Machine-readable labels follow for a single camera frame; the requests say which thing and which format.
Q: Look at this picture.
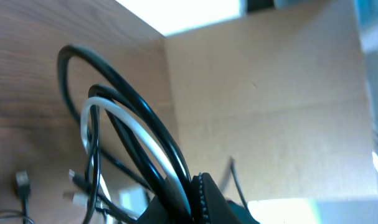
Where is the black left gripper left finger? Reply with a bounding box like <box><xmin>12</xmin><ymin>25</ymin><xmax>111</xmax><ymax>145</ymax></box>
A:
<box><xmin>135</xmin><ymin>178</ymin><xmax>194</xmax><ymax>224</ymax></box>

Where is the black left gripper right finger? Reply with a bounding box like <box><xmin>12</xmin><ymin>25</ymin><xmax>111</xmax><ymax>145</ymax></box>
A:
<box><xmin>191</xmin><ymin>173</ymin><xmax>260</xmax><ymax>224</ymax></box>

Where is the white usb cable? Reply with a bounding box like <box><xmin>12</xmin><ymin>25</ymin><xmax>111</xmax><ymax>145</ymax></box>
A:
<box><xmin>62</xmin><ymin>96</ymin><xmax>192</xmax><ymax>222</ymax></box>

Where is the thin black cable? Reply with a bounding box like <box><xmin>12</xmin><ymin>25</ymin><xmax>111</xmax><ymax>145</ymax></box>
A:
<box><xmin>0</xmin><ymin>170</ymin><xmax>35</xmax><ymax>224</ymax></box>

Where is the black usb cable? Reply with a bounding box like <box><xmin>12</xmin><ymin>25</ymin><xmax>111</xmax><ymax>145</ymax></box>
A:
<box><xmin>57</xmin><ymin>44</ymin><xmax>192</xmax><ymax>224</ymax></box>

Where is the cardboard panel left side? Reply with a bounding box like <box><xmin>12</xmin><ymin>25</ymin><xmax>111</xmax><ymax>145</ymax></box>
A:
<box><xmin>166</xmin><ymin>0</ymin><xmax>377</xmax><ymax>200</ymax></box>

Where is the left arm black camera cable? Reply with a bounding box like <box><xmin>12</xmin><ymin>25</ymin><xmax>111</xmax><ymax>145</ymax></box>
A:
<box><xmin>219</xmin><ymin>157</ymin><xmax>250</xmax><ymax>211</ymax></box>

